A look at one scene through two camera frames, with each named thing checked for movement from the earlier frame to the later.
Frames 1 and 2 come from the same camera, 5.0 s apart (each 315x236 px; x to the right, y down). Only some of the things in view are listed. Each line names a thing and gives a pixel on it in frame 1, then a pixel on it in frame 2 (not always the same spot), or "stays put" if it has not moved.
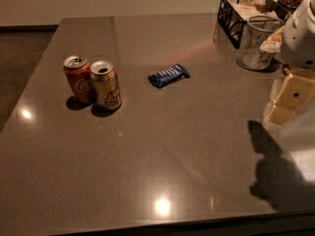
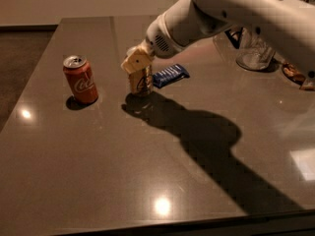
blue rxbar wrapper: (168, 76) stays put
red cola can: (79, 75) stays put
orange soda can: (107, 88) to (141, 80)
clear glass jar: (259, 29) stays put
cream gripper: (299, 44) to (157, 42)
